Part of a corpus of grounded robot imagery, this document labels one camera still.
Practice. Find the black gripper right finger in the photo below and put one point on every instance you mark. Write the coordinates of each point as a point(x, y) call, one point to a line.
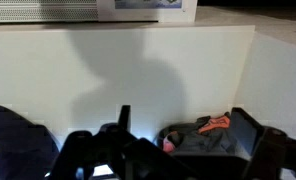
point(246, 131)

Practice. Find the navy cap with yellow embroidery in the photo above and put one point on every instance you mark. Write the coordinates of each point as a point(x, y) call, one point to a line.
point(14, 143)

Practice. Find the dark gray and orange hat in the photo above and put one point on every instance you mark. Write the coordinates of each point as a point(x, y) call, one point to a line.
point(196, 135)

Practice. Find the white ribbed radiator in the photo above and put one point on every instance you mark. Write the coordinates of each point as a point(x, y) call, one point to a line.
point(43, 10)

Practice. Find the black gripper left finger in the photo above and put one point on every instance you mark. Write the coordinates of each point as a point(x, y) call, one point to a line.
point(124, 117)

